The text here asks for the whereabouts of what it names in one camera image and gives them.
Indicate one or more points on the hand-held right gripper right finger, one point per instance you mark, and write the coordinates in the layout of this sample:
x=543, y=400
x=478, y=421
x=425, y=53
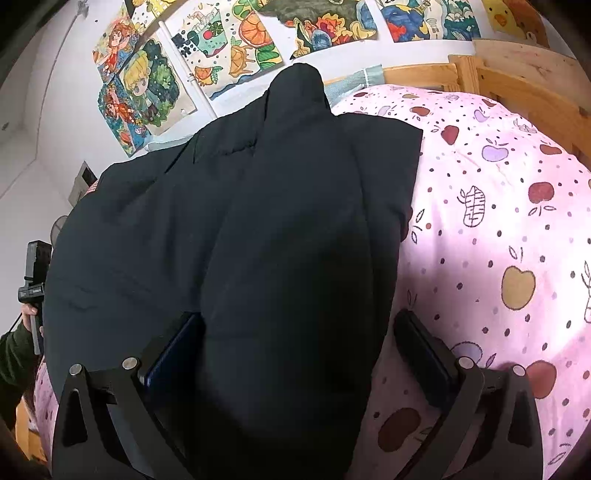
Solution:
x=434, y=364

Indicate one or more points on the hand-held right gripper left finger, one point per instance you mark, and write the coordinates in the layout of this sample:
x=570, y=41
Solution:
x=171, y=353

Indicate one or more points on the black padded jacket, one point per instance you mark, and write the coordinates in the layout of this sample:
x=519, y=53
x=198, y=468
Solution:
x=277, y=230

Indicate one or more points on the person's left forearm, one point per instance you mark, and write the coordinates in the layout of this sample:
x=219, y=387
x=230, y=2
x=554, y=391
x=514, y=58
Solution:
x=16, y=360

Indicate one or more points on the person's left hand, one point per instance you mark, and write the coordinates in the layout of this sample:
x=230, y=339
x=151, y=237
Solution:
x=27, y=313

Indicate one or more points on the small round fan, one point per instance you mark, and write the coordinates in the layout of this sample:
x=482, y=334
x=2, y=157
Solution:
x=59, y=228

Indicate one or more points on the pink apple printed bedsheet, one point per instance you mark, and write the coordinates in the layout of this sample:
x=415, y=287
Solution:
x=485, y=254

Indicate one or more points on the light blue cloth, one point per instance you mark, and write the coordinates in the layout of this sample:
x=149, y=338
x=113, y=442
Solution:
x=374, y=76

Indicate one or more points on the grey wall panel box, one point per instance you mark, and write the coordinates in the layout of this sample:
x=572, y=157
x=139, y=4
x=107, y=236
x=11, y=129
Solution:
x=85, y=180

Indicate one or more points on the wooden bed frame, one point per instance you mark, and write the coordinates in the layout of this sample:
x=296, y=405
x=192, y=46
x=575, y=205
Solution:
x=531, y=87

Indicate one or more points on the group of colourful wall drawings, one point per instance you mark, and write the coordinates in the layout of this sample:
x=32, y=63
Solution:
x=249, y=37

